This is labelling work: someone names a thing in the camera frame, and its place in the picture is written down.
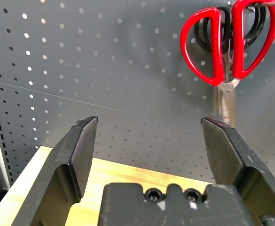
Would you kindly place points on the grey metal pegboard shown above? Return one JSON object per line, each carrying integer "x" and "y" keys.
{"x": 81, "y": 58}

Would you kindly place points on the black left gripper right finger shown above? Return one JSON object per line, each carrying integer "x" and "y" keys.
{"x": 231, "y": 155}

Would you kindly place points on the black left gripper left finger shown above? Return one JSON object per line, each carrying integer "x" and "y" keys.
{"x": 71, "y": 160}

